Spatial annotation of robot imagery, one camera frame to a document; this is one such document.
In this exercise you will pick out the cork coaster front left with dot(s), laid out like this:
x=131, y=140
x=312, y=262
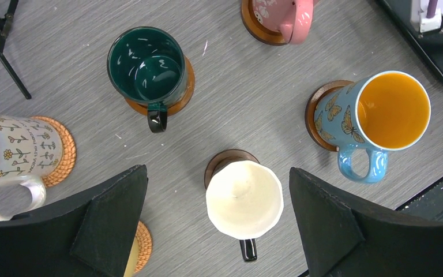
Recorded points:
x=144, y=240

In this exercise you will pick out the wooden ringed coaster back right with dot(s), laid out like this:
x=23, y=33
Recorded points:
x=252, y=26

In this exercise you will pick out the cork coaster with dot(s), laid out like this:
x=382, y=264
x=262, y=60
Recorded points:
x=144, y=240
x=68, y=159

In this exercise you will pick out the blue mug yellow inside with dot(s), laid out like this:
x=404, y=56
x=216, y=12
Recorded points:
x=388, y=111

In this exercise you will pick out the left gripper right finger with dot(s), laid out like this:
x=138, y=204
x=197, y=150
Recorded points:
x=345, y=235

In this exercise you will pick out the dark green mug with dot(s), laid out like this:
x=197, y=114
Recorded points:
x=147, y=65

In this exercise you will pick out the wooden ringed coaster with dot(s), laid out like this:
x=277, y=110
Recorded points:
x=252, y=26
x=311, y=107
x=181, y=103

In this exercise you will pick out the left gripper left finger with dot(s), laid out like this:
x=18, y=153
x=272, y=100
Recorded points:
x=89, y=233

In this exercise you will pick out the cork coaster back left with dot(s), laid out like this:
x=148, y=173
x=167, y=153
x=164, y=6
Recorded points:
x=68, y=159

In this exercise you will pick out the wooden ringed coaster back middle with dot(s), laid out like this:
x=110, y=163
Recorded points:
x=181, y=103

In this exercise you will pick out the dark walnut coaster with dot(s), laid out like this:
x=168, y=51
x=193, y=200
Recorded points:
x=222, y=159

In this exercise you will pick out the pink mug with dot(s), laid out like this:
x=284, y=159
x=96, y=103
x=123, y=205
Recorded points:
x=281, y=22

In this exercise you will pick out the wooden ringed coaster front right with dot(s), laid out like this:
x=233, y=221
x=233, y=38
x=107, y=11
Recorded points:
x=311, y=107

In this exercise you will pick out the white patterned mug orange inside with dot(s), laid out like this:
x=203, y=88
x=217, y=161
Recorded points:
x=30, y=149

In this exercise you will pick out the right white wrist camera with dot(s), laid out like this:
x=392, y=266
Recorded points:
x=426, y=16

